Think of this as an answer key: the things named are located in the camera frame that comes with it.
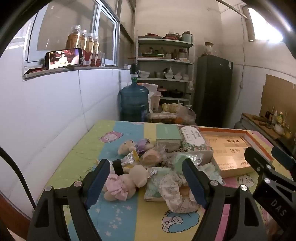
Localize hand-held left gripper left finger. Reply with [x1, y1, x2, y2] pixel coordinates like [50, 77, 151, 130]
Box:
[26, 158, 111, 241]

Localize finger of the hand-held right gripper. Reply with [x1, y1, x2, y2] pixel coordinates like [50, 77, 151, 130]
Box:
[271, 146, 296, 180]
[244, 146, 281, 186]

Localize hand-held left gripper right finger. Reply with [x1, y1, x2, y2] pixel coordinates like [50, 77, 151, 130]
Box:
[182, 158, 266, 241]

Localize white floral cloth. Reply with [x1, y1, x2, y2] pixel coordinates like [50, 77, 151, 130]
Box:
[159, 171, 204, 214]

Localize orange rimmed shallow box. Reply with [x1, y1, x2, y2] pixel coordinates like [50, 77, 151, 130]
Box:
[199, 127, 274, 178]

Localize green sponge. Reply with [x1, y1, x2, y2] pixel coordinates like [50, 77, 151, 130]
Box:
[172, 153, 204, 173]

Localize plush bear pink dress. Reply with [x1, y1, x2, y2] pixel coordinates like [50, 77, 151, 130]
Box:
[103, 165, 153, 202]

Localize peach sponge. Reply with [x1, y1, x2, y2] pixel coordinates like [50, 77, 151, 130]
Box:
[140, 148, 166, 167]

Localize white bowl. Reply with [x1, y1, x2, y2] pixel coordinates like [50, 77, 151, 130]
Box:
[273, 124, 286, 135]

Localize kitchen counter cabinet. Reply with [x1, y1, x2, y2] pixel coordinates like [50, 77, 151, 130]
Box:
[234, 112, 296, 150]

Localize wooden cutting board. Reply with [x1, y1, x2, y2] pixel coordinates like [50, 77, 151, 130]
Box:
[242, 113, 279, 140]

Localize yellow white snack packet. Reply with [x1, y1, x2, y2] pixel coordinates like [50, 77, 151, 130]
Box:
[120, 150, 140, 168]

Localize row of condiment bottles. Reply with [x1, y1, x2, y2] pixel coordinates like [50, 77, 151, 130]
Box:
[265, 106, 292, 138]

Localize floral gift box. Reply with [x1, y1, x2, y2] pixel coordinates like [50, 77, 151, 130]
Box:
[178, 125, 214, 164]

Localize plush bear purple dress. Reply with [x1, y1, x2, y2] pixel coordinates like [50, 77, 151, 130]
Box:
[117, 138, 155, 155]

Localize mint green box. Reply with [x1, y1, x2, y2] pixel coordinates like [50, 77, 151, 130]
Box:
[156, 124, 182, 152]

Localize translucent plastic bag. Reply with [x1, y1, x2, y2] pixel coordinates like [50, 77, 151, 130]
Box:
[175, 105, 197, 127]

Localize clear lidded food box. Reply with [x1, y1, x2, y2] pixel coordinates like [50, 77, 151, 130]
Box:
[148, 113, 179, 124]

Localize dark green fridge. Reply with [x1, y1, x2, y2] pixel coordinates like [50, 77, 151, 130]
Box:
[194, 54, 233, 128]

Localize pale yellow bundle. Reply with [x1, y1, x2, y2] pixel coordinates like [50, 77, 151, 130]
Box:
[162, 103, 179, 113]

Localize blue water jug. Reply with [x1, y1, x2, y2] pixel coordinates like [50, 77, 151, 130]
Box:
[119, 77, 149, 122]

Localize beige plastic bin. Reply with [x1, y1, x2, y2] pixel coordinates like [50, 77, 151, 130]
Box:
[150, 91, 162, 112]

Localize black wok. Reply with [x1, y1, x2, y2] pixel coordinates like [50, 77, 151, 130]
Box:
[169, 89, 191, 98]

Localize white paper bag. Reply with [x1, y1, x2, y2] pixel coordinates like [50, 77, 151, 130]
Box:
[142, 83, 159, 93]

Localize black water jug pump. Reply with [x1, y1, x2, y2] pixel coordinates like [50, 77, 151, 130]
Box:
[130, 64, 139, 80]

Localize row of white bowls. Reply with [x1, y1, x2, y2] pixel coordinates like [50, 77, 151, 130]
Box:
[138, 67, 190, 81]

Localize glass jar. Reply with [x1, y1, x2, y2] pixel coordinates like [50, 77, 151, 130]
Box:
[203, 42, 214, 56]

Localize pale green shelf rack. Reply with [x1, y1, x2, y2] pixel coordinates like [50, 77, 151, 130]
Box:
[136, 36, 195, 112]

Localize smartphone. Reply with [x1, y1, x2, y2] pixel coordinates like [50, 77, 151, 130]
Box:
[45, 48, 83, 69]

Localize amber liquid plastic bottle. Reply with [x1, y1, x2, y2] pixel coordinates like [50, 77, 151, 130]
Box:
[93, 36, 100, 66]
[79, 29, 88, 66]
[67, 25, 82, 49]
[86, 33, 95, 66]

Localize red stacked pots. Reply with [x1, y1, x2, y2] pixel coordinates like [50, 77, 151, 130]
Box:
[163, 32, 182, 40]

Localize sliding window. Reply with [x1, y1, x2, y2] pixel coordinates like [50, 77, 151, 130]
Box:
[25, 0, 122, 68]

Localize metal rod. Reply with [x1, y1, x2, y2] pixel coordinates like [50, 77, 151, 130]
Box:
[217, 0, 246, 18]

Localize cardboard wall sheet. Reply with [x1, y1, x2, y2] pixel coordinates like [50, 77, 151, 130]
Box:
[260, 74, 296, 121]

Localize black cable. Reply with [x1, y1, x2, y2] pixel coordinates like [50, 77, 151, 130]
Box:
[0, 146, 37, 210]

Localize high wall window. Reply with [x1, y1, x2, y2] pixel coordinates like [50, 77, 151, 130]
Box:
[240, 5, 285, 42]

